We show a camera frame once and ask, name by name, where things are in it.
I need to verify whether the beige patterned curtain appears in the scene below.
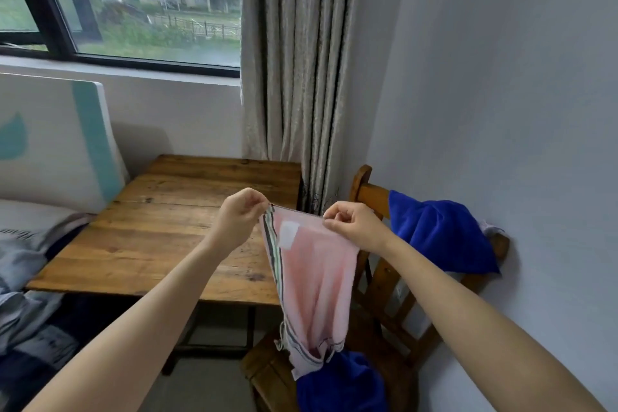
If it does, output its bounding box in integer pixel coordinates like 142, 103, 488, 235
239, 0, 373, 216

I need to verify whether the white floral pillow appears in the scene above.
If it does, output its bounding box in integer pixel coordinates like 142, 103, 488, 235
0, 198, 83, 239

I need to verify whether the person's left hand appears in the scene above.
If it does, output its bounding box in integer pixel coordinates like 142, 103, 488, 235
210, 187, 271, 258

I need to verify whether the blue towel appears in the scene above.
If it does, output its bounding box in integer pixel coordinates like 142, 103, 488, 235
388, 190, 501, 276
295, 351, 387, 412

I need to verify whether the person's right forearm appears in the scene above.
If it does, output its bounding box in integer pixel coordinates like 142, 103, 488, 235
376, 232, 607, 412

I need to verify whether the black framed window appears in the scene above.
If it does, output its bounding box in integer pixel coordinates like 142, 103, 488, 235
0, 0, 242, 79

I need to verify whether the wooden folding table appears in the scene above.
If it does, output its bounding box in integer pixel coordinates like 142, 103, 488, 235
26, 154, 304, 377

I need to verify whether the person's right hand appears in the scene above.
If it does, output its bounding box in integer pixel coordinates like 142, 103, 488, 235
322, 200, 392, 256

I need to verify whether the crumpled grey white garment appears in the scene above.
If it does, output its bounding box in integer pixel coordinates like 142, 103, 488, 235
0, 212, 97, 359

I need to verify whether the wooden slat-back chair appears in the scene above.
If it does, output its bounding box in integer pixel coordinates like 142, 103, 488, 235
240, 164, 511, 412

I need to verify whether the bed with blue floral sheet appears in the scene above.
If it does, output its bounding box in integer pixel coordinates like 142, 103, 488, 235
0, 232, 97, 412

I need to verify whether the white headboard with teal print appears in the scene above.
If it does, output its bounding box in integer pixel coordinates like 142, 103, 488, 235
0, 72, 130, 214

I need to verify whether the pink striped towel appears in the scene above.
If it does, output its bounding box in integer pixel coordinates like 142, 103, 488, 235
259, 203, 361, 381

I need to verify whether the person's left forearm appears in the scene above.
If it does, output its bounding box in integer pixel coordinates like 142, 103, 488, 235
24, 238, 242, 412

